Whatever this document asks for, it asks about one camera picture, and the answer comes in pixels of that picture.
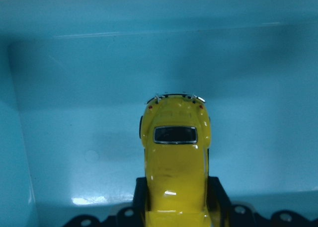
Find yellow toy beetle car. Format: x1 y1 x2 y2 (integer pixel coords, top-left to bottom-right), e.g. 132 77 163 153
140 94 212 227

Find turquoise plastic bin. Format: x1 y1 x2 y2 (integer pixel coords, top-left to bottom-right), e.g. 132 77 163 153
0 0 318 227

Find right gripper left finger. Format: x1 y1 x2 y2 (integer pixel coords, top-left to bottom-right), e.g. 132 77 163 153
133 177 149 227

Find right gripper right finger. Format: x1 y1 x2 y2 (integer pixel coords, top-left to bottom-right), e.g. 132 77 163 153
207 176 232 227

